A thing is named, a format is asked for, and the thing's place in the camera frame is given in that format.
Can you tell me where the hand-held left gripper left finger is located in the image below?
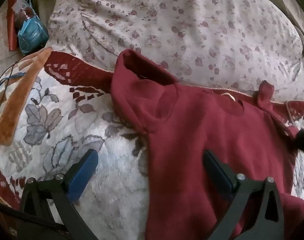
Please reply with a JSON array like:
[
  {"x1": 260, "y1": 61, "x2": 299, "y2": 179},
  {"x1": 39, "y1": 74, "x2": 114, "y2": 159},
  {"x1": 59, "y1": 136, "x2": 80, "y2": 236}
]
[{"x1": 17, "y1": 149, "x2": 100, "y2": 240}]

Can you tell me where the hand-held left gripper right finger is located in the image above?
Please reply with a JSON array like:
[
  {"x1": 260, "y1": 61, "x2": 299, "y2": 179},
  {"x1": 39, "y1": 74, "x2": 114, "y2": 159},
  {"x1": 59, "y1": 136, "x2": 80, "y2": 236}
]
[{"x1": 203, "y1": 150, "x2": 285, "y2": 240}]

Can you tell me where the maroon sweatshirt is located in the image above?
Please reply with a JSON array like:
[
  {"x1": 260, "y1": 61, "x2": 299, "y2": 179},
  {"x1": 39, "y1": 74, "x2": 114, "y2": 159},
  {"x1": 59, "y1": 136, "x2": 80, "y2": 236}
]
[{"x1": 111, "y1": 49, "x2": 304, "y2": 240}]

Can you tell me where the plush floral blanket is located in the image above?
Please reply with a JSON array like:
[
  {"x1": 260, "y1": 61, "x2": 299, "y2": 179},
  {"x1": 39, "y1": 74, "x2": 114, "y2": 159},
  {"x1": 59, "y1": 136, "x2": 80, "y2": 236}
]
[{"x1": 0, "y1": 47, "x2": 304, "y2": 240}]

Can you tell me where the beige cloth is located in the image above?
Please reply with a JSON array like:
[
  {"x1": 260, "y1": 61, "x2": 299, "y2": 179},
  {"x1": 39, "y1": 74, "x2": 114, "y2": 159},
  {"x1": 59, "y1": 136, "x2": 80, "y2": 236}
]
[{"x1": 255, "y1": 0, "x2": 304, "y2": 43}]

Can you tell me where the floral white pillow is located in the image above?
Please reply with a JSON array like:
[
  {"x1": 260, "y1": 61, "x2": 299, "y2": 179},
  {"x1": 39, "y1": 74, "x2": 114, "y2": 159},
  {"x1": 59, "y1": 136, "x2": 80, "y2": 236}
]
[{"x1": 47, "y1": 0, "x2": 304, "y2": 103}]

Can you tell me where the blue plastic packet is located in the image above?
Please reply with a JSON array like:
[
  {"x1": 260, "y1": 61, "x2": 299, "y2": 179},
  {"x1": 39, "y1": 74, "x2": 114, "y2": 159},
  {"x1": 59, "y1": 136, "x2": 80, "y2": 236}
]
[{"x1": 18, "y1": 14, "x2": 49, "y2": 56}]

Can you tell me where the red cardboard box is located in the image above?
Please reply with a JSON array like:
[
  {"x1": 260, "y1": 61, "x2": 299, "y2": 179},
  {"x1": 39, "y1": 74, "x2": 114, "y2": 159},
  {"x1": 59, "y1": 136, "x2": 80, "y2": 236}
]
[{"x1": 7, "y1": 0, "x2": 19, "y2": 52}]

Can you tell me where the clear bag with dark contents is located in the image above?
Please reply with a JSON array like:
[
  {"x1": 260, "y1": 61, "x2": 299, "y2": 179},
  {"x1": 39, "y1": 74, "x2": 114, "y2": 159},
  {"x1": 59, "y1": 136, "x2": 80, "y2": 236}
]
[{"x1": 13, "y1": 0, "x2": 38, "y2": 22}]

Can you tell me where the black cable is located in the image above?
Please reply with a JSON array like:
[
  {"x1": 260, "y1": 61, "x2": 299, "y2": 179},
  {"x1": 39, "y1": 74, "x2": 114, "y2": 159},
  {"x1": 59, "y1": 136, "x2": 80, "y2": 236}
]
[{"x1": 0, "y1": 200, "x2": 68, "y2": 233}]

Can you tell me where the thin blue cable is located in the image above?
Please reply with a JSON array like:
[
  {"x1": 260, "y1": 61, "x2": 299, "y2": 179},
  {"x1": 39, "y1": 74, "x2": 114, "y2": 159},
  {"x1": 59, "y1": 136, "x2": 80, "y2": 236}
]
[{"x1": 0, "y1": 61, "x2": 26, "y2": 91}]

